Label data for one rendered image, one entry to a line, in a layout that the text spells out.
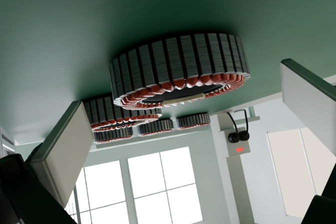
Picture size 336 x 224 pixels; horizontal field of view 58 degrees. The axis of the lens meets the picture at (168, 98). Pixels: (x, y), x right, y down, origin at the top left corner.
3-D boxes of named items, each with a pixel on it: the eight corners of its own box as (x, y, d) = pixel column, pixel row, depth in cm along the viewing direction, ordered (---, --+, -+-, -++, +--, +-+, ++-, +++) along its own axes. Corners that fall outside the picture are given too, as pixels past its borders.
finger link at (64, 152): (65, 211, 14) (50, 214, 14) (95, 138, 21) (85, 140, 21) (43, 158, 13) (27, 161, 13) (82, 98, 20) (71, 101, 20)
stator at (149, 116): (69, 111, 44) (73, 136, 43) (83, 93, 34) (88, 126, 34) (141, 102, 49) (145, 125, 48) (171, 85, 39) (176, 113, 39)
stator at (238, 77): (87, 48, 20) (95, 102, 20) (254, 13, 20) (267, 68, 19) (124, 80, 31) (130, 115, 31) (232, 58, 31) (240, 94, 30)
